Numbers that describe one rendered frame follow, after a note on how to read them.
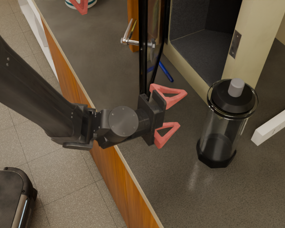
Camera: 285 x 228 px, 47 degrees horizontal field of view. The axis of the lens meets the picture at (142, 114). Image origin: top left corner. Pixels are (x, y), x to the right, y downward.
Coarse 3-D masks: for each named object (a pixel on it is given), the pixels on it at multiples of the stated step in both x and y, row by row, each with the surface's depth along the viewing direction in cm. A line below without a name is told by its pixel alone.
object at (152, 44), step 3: (153, 39) 74; (147, 42) 74; (150, 42) 75; (153, 42) 74; (147, 45) 74; (150, 45) 74; (153, 45) 74; (153, 48) 75; (153, 51) 76; (150, 54) 78; (153, 54) 77; (150, 57) 78; (153, 57) 78
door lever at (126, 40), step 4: (132, 20) 79; (136, 20) 80; (128, 24) 79; (132, 24) 78; (136, 24) 80; (128, 28) 77; (132, 28) 77; (128, 32) 76; (132, 32) 77; (124, 36) 75; (128, 36) 76; (124, 40) 75; (128, 40) 75; (132, 40) 75; (136, 40) 75; (124, 44) 75; (132, 44) 75; (136, 44) 75
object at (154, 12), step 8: (152, 0) 72; (160, 0) 83; (152, 8) 74; (160, 8) 86; (152, 16) 76; (160, 16) 89; (152, 24) 78; (160, 24) 91; (152, 32) 80; (160, 32) 94; (160, 40) 98; (160, 48) 101; (152, 64) 91; (152, 72) 94
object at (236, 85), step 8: (232, 80) 66; (240, 80) 66; (216, 88) 69; (224, 88) 69; (232, 88) 66; (240, 88) 66; (248, 88) 69; (216, 96) 68; (224, 96) 68; (232, 96) 68; (240, 96) 68; (248, 96) 68; (216, 104) 68; (224, 104) 67; (232, 104) 66; (240, 104) 66; (248, 104) 67; (232, 112) 67; (240, 112) 67
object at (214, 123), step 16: (224, 80) 73; (208, 96) 70; (256, 96) 70; (208, 112) 73; (224, 112) 67; (208, 128) 75; (224, 128) 71; (240, 128) 72; (208, 144) 79; (224, 144) 76; (224, 160) 82
